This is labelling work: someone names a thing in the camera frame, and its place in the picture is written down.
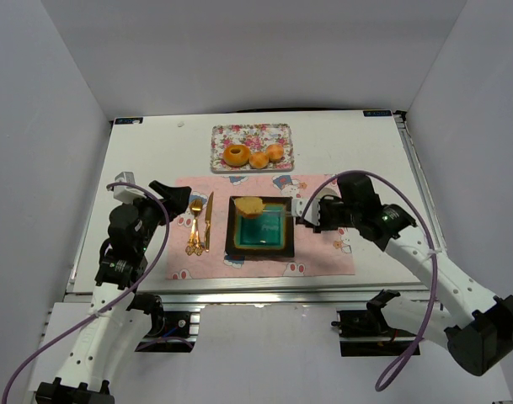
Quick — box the ring-shaped donut bread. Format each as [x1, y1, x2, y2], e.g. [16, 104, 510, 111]
[222, 144, 251, 167]

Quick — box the sliced bread piece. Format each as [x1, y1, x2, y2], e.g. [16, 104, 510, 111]
[234, 196, 265, 219]

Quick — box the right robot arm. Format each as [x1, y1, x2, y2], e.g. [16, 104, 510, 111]
[291, 171, 513, 376]

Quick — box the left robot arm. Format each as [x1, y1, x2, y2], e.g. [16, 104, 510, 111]
[35, 181, 191, 403]

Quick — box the gold fork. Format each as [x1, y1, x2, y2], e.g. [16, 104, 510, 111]
[185, 199, 203, 256]

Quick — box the gold knife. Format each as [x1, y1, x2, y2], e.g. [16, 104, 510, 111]
[204, 192, 214, 253]

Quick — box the black and teal square plate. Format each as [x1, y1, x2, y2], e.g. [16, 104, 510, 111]
[225, 196, 295, 259]

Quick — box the small round bun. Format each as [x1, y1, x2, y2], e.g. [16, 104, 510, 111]
[248, 151, 270, 170]

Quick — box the left blue table label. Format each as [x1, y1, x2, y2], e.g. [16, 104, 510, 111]
[114, 117, 143, 125]

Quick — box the blue table label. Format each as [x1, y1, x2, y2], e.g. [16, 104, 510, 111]
[114, 117, 143, 125]
[362, 109, 393, 117]

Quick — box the floral rectangular tray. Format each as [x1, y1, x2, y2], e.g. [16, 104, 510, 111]
[210, 123, 295, 173]

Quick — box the right blue table label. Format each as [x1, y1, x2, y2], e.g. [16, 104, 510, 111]
[362, 109, 393, 117]

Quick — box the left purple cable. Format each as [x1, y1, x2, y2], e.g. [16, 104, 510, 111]
[2, 181, 172, 404]

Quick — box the purple cable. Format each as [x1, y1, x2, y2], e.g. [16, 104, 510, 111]
[300, 169, 441, 392]
[2, 181, 172, 404]

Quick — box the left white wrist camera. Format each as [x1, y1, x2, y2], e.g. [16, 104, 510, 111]
[112, 171, 144, 205]

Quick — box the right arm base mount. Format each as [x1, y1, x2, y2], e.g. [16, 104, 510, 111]
[331, 290, 415, 358]

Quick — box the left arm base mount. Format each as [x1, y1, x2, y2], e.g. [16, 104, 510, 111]
[130, 294, 200, 353]

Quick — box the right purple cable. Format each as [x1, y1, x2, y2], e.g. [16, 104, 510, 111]
[300, 169, 441, 392]

